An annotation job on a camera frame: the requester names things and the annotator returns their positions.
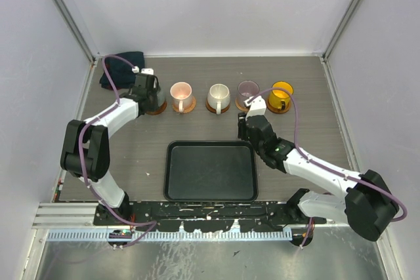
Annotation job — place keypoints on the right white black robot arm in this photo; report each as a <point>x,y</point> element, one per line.
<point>362,201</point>

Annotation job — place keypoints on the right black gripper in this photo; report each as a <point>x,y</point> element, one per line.
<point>242,126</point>

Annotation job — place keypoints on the grey slotted cable duct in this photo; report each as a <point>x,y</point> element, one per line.
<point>109,234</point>

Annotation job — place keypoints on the grey ceramic mug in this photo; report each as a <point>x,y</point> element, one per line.
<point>160,97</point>

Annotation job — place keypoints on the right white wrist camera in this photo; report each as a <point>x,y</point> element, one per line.
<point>256,106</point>

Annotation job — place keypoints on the yellow glass mug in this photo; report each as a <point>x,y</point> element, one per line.
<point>281,92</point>

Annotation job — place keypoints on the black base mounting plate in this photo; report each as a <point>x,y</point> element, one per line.
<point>258,216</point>

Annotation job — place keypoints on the woven cork coaster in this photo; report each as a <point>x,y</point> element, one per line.
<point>241,107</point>
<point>187,110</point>

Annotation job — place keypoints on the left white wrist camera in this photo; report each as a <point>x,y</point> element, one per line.
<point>144,71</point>

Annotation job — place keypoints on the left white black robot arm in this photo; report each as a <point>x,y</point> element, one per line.
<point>86,147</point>

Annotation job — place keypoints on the brown wooden coaster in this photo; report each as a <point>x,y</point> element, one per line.
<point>213,110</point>
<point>283,107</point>
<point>160,110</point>

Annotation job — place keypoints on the purple ceramic mug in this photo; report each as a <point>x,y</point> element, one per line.
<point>246,89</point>

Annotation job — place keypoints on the pink ceramic mug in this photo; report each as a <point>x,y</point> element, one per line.
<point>181,94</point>

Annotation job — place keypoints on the black plastic tray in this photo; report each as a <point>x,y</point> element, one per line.
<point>210,171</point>

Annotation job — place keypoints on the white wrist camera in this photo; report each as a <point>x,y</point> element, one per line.
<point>144,71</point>
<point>256,106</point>

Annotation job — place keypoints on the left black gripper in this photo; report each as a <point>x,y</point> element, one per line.
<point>155,103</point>

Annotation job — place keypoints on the cream ceramic mug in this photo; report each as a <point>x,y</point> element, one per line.
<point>218,97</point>

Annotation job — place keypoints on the dark blue folded cloth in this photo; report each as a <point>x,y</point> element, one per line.
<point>120,72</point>

